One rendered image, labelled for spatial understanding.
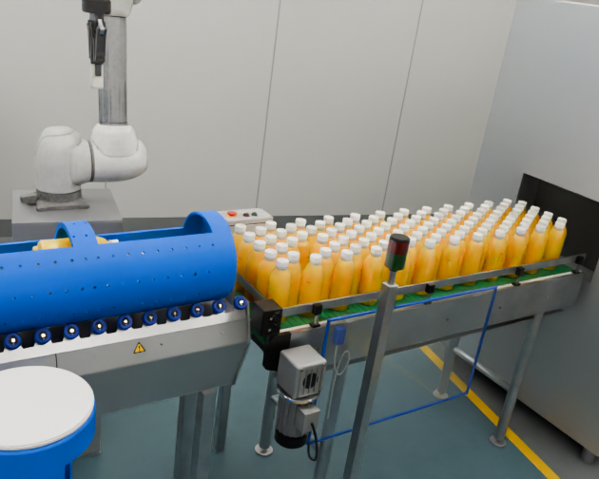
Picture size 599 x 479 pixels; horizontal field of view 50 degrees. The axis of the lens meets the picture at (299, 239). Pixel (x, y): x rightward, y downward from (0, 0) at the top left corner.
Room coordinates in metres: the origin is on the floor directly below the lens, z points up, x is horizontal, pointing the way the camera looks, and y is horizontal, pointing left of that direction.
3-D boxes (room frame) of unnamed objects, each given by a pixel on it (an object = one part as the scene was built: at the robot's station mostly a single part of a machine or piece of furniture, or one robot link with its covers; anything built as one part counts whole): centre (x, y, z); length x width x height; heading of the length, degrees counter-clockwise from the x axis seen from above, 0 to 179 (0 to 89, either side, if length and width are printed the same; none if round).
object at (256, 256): (2.00, 0.13, 1.00); 0.07 x 0.07 x 0.19
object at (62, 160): (2.21, 0.89, 1.23); 0.18 x 0.16 x 0.22; 121
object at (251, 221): (2.27, 0.22, 1.05); 0.20 x 0.10 x 0.10; 125
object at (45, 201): (2.20, 0.91, 1.09); 0.22 x 0.18 x 0.06; 122
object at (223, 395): (2.27, 0.22, 0.50); 0.04 x 0.04 x 1.00; 35
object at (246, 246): (2.06, 0.17, 1.00); 0.07 x 0.07 x 0.19
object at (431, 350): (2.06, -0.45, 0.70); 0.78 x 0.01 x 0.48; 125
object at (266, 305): (1.78, 0.07, 0.95); 0.10 x 0.07 x 0.10; 35
